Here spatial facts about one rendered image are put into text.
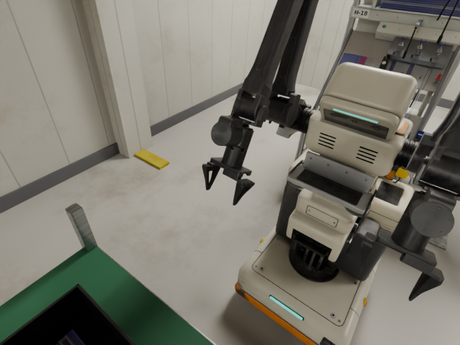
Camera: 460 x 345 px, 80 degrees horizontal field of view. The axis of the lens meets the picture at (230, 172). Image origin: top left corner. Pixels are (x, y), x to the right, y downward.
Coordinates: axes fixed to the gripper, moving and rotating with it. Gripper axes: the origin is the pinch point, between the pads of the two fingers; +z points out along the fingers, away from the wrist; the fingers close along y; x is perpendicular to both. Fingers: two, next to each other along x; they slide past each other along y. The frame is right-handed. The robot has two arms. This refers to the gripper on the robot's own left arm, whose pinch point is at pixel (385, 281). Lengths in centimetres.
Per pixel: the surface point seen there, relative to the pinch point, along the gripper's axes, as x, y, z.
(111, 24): 70, -218, -47
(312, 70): 391, -175, -99
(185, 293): 56, -78, 92
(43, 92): 36, -234, 13
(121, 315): -27, -43, 27
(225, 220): 111, -96, 66
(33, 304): -37, -61, 32
